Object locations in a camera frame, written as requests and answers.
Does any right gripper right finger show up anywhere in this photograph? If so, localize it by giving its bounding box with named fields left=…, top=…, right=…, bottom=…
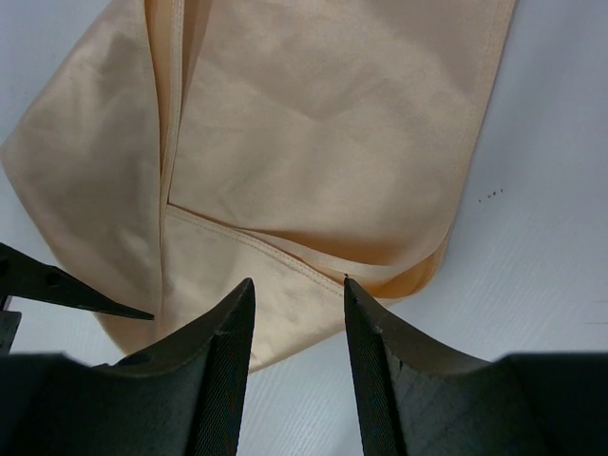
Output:
left=344, top=278, right=607, bottom=455

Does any peach cloth napkin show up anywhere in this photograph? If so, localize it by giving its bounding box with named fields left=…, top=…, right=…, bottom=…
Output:
left=1, top=1, right=514, bottom=370

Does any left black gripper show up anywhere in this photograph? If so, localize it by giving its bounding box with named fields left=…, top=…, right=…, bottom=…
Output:
left=0, top=243, right=154, bottom=354

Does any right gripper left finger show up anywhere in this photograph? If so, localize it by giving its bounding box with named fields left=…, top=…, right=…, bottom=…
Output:
left=1, top=279, right=256, bottom=455

